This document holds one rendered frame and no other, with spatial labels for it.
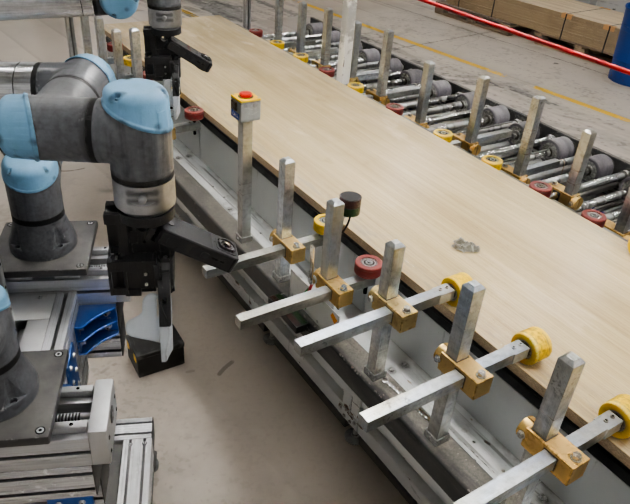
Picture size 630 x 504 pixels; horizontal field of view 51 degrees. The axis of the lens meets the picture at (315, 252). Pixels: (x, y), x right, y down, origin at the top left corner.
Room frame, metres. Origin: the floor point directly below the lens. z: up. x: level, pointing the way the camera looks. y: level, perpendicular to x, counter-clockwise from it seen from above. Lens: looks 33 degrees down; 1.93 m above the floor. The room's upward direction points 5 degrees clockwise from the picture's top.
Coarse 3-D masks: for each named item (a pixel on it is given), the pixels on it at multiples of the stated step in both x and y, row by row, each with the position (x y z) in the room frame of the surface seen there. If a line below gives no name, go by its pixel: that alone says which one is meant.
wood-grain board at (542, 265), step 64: (192, 64) 3.17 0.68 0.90; (256, 64) 3.26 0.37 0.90; (256, 128) 2.44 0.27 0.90; (320, 128) 2.50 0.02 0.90; (384, 128) 2.55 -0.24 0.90; (320, 192) 1.95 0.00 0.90; (384, 192) 1.98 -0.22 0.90; (448, 192) 2.02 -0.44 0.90; (512, 192) 2.06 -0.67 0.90; (448, 256) 1.61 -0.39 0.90; (512, 256) 1.64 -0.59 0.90; (576, 256) 1.67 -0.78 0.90; (512, 320) 1.33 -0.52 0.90; (576, 320) 1.36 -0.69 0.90
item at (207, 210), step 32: (192, 192) 2.24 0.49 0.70; (224, 224) 2.02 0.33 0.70; (288, 288) 1.66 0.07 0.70; (320, 352) 1.45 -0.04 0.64; (352, 352) 1.39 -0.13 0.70; (352, 384) 1.32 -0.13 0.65; (384, 384) 1.27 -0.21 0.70; (416, 416) 1.17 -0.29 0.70; (416, 448) 1.10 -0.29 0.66; (448, 448) 1.07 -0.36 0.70; (448, 480) 1.00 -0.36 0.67; (480, 480) 0.99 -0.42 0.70
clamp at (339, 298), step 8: (320, 280) 1.50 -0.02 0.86; (328, 280) 1.49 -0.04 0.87; (336, 280) 1.49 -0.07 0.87; (336, 288) 1.45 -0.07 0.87; (352, 288) 1.46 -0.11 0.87; (336, 296) 1.43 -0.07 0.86; (344, 296) 1.43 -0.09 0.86; (352, 296) 1.45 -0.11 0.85; (336, 304) 1.43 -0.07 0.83; (344, 304) 1.44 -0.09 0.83
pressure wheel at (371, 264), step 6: (360, 258) 1.55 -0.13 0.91; (366, 258) 1.56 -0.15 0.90; (372, 258) 1.56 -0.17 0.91; (378, 258) 1.56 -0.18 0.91; (360, 264) 1.52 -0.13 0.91; (366, 264) 1.53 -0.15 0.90; (372, 264) 1.53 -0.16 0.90; (378, 264) 1.53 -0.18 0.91; (354, 270) 1.53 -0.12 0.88; (360, 270) 1.51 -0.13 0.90; (366, 270) 1.50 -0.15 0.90; (372, 270) 1.50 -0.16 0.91; (378, 270) 1.51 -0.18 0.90; (360, 276) 1.51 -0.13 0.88; (366, 276) 1.50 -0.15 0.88; (372, 276) 1.50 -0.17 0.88; (378, 276) 1.51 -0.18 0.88; (366, 288) 1.54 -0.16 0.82
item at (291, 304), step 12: (324, 288) 1.46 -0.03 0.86; (360, 288) 1.51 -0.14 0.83; (288, 300) 1.39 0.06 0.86; (300, 300) 1.40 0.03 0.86; (312, 300) 1.42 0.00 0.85; (324, 300) 1.44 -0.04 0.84; (252, 312) 1.33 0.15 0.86; (264, 312) 1.33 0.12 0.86; (276, 312) 1.35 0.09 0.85; (288, 312) 1.37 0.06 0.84; (240, 324) 1.29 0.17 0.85; (252, 324) 1.31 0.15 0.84
